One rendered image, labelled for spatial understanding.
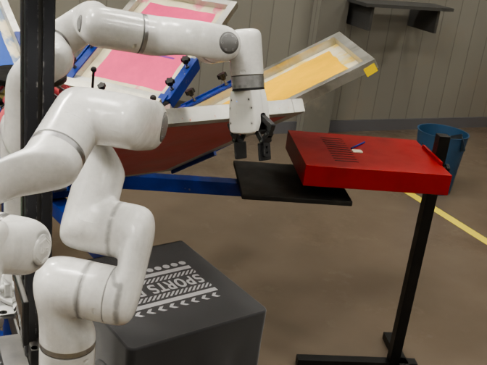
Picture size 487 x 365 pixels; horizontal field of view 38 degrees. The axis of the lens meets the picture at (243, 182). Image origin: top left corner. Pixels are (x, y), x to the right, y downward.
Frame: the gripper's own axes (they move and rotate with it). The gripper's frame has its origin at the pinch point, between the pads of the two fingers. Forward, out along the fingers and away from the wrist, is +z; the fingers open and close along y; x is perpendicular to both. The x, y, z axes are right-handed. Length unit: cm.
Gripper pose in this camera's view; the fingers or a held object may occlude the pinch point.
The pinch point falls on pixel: (252, 155)
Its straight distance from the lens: 163.2
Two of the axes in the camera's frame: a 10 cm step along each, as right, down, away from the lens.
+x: 8.1, -1.3, 5.8
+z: 0.6, 9.9, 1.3
